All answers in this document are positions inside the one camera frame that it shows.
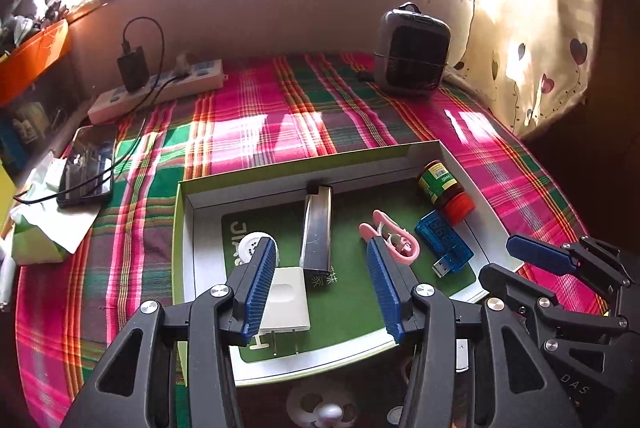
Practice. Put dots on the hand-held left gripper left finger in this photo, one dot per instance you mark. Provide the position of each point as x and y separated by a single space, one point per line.
257 288

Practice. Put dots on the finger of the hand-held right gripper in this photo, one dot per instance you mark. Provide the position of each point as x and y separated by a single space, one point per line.
520 290
535 250

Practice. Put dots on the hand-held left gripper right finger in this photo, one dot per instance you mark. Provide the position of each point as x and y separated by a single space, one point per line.
385 293

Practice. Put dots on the white wall charger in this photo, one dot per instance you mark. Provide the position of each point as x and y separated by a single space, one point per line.
290 303

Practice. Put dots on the small white round jar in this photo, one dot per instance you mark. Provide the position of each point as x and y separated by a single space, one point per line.
248 248

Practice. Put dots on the green cardboard box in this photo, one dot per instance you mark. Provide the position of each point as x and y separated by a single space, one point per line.
345 308

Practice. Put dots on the pink clip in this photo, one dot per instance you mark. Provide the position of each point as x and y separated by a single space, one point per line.
407 250

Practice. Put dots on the blue transparent usb tester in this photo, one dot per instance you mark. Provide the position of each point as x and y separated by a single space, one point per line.
445 240

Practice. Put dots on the silver metal case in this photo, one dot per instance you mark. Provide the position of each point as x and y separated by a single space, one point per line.
316 228

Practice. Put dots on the red-capped brown bottle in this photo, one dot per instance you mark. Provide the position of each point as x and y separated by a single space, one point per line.
442 188

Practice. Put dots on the white smiley face hook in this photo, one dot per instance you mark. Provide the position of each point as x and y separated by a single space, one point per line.
305 408

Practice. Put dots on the plaid blanket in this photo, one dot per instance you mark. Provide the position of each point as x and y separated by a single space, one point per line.
280 107

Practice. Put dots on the black smartphone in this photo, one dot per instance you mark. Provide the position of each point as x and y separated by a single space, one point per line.
85 167

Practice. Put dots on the white power strip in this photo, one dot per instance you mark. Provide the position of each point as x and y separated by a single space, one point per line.
200 80

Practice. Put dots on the heart print curtain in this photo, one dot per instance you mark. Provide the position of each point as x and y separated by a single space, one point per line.
530 32

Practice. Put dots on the green tissue pack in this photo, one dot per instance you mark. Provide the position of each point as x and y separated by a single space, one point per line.
40 238

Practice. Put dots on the grey portable heater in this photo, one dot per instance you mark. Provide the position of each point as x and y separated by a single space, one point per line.
412 52

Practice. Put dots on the black power adapter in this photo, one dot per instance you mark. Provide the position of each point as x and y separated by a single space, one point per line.
131 70

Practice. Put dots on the orange storage box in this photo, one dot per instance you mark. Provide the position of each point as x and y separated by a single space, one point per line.
30 57

